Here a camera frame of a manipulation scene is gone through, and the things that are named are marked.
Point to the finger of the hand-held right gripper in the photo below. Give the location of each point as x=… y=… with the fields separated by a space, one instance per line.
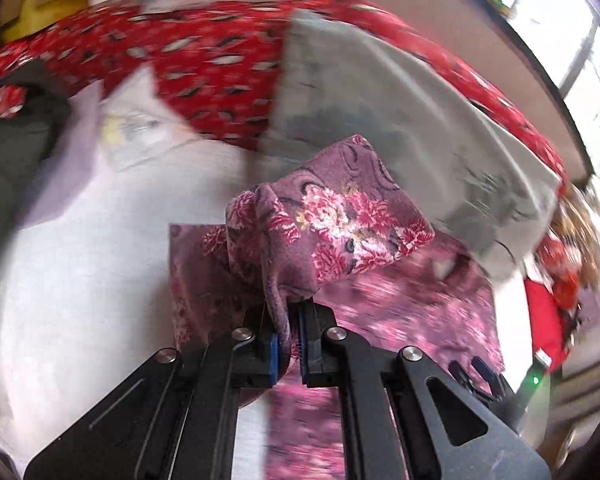
x=487 y=372
x=461 y=377

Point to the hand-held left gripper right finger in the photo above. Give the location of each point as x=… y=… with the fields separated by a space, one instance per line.
x=304 y=345

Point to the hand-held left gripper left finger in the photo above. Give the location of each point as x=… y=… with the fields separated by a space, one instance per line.
x=274 y=356

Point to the pink floral garment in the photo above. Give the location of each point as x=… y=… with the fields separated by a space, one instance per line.
x=340 y=220

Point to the plain red cloth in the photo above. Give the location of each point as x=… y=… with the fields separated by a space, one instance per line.
x=545 y=320

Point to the stuffed doll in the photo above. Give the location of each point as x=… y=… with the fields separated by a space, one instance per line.
x=580 y=240

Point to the white quilted bedspread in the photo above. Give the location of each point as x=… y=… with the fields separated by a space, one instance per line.
x=105 y=285

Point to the grey floral pillow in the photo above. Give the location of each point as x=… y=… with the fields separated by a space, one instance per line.
x=380 y=110

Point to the white cloth with print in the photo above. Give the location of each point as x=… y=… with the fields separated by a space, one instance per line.
x=130 y=130

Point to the red floral blanket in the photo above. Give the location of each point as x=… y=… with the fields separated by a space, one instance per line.
x=205 y=60

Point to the dark green jacket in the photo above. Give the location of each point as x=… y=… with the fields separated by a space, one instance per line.
x=10 y=170

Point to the window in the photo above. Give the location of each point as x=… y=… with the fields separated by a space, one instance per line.
x=580 y=60

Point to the wooden headboard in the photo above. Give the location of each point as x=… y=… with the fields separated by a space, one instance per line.
x=480 y=35

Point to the cardboard box with yellow tape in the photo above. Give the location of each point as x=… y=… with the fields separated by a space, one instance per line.
x=45 y=17

